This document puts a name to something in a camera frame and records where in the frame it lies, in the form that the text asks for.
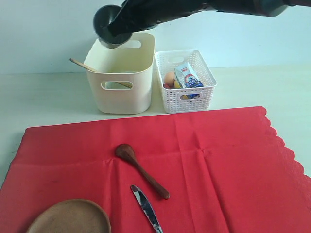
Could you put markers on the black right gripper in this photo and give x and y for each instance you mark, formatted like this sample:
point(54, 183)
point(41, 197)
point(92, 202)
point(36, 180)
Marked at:
point(140, 15)

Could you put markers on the stainless steel cup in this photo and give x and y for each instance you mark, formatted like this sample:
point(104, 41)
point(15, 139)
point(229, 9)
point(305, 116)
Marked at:
point(105, 27)

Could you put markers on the wooden chopstick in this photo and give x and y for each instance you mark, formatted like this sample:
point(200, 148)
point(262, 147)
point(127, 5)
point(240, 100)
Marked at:
point(95, 71)

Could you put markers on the brown egg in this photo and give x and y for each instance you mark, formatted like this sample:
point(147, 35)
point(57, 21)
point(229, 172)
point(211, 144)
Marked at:
point(169, 79)

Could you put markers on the red sausage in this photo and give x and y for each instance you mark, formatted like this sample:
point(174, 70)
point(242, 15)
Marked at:
point(166, 86)

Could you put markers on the white red milk carton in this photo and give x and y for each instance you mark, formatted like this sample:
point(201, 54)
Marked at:
point(187, 77)

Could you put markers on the yellow lemon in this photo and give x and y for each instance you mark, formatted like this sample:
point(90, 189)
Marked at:
point(177, 85)

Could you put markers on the dark wooden spoon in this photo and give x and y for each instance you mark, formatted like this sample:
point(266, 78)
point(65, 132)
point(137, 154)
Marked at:
point(127, 153)

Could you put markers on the steel table knife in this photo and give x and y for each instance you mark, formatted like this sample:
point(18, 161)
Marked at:
point(147, 208)

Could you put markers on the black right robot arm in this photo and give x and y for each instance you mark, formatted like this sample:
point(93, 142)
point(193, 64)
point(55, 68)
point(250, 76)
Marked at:
point(266, 8)

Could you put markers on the cream plastic storage bin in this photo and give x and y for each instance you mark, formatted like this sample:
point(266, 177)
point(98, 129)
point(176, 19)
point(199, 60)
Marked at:
point(135, 55)

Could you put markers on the white perforated plastic basket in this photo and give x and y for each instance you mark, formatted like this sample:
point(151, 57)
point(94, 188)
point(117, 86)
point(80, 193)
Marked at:
point(199, 98)

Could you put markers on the red tablecloth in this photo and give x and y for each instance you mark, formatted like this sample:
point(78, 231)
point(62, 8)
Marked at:
point(227, 171)

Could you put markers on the brown wooden plate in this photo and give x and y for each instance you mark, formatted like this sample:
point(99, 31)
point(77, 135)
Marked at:
point(72, 216)

